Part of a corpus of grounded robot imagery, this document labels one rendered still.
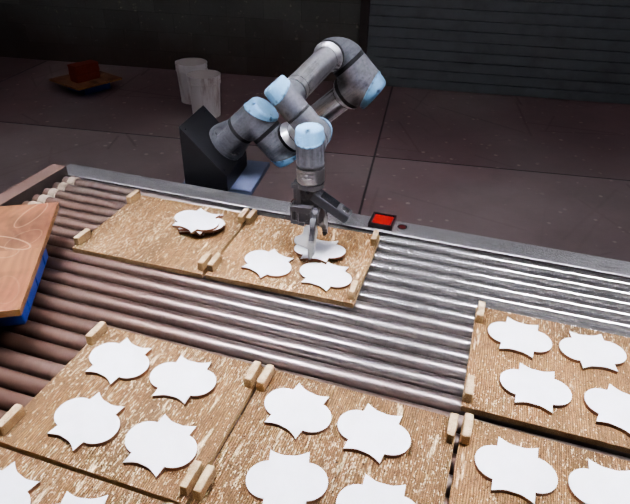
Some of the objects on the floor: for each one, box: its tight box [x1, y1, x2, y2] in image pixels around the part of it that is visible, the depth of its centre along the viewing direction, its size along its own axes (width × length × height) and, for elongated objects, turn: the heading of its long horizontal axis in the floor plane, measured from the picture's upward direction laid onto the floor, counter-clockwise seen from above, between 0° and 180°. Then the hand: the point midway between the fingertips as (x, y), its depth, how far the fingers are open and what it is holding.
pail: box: [175, 58, 208, 105], centre depth 551 cm, size 30×30×37 cm
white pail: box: [186, 69, 221, 118], centre depth 519 cm, size 30×30×37 cm
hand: (319, 248), depth 164 cm, fingers open, 14 cm apart
